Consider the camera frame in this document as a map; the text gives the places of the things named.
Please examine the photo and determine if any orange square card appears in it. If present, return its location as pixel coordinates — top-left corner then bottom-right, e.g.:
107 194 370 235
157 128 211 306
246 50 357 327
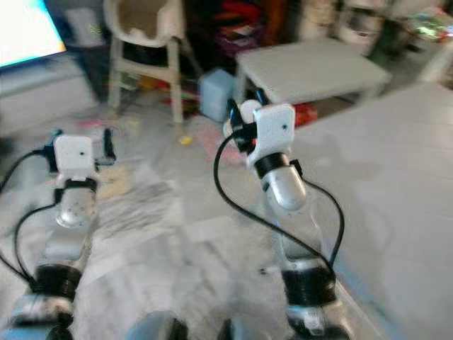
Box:
99 166 135 200

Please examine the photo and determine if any bright television screen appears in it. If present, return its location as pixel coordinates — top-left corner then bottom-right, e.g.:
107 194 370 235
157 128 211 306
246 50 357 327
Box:
0 0 68 69

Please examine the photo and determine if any pink book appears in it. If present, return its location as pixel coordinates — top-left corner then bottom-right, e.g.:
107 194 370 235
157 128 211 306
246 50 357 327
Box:
197 126 238 165

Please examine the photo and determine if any white tv cabinet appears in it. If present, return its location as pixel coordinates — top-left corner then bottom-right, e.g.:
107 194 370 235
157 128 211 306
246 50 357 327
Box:
0 55 100 132

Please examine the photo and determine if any pink white packet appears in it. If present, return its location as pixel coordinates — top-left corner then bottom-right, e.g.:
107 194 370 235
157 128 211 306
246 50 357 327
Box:
79 117 114 132

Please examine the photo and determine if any light blue storage bin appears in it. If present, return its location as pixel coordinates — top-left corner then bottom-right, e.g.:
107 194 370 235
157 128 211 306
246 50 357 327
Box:
198 68 236 123

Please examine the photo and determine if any colourful toy pile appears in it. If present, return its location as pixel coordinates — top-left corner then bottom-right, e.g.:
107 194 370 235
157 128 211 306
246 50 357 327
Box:
138 71 183 107

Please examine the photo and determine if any white high chair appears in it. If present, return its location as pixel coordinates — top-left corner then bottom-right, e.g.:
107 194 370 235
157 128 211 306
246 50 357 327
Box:
104 0 188 127

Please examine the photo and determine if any white low table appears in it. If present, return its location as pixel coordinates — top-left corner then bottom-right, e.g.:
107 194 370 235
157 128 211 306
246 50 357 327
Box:
235 38 394 107

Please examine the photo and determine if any light blue low table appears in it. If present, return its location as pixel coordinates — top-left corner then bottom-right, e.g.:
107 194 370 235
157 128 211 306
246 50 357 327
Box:
294 81 453 340

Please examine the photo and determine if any grey right robot leg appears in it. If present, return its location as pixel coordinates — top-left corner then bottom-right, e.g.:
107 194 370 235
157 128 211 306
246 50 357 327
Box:
217 317 256 340

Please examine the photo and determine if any black-tipped white rod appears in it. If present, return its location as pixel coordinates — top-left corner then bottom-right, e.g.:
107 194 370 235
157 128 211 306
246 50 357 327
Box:
260 263 291 276

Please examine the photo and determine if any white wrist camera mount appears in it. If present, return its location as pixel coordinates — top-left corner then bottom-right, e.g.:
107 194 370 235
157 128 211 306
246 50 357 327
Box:
54 135 98 178
246 103 297 169

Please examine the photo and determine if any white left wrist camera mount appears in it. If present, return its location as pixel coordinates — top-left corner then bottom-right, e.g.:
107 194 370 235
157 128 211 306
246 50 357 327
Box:
54 135 98 178

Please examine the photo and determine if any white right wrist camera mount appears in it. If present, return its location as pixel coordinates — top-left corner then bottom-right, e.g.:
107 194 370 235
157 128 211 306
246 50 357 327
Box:
246 103 297 169

